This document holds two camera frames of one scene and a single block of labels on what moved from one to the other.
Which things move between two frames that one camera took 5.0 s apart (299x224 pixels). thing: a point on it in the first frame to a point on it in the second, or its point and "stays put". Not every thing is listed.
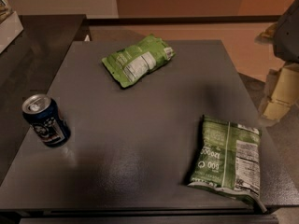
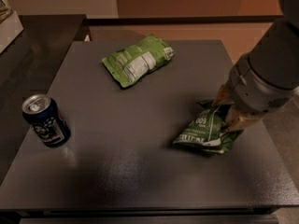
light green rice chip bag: [130, 63] stays put
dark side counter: [22, 66] stays put
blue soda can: [42, 113] stays put
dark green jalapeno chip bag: [229, 159] to [205, 130]
